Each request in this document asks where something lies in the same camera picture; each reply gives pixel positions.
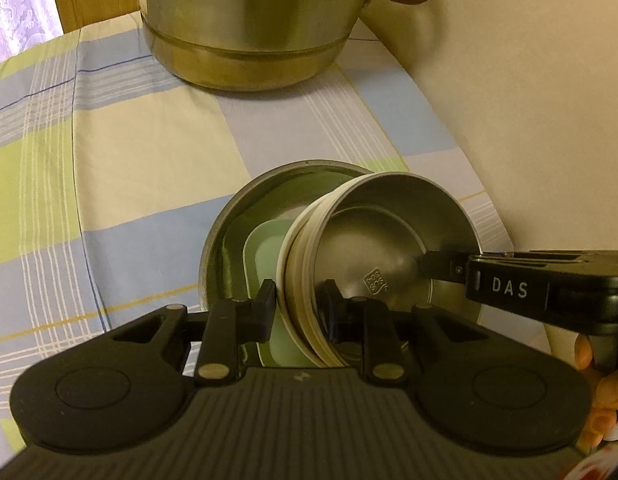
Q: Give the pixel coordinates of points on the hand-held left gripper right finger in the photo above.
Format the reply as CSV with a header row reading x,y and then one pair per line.
x,y
334,317

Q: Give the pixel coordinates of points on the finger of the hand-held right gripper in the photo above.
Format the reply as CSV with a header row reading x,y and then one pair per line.
x,y
446,266

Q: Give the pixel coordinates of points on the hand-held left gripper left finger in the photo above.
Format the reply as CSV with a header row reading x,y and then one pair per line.
x,y
266,310

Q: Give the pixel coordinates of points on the cream round bowl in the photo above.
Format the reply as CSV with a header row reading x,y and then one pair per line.
x,y
296,260

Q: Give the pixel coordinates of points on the green square plate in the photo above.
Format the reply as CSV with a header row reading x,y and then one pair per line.
x,y
264,250

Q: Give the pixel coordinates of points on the small stainless steel bowl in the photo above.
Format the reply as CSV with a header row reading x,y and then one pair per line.
x,y
389,230

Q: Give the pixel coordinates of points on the large stainless steel basin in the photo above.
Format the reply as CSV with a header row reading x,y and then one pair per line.
x,y
229,220

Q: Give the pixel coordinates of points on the person's right hand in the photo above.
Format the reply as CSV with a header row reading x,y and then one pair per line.
x,y
606,390

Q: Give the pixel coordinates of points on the red and white object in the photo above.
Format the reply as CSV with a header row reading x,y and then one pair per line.
x,y
609,460

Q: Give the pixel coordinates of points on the checked pastel tablecloth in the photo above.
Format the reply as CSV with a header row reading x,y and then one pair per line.
x,y
139,160

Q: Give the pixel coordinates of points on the stainless steel steamer pot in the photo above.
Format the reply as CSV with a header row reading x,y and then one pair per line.
x,y
249,25

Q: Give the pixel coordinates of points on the purple lace curtain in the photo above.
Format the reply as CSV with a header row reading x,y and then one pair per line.
x,y
19,5

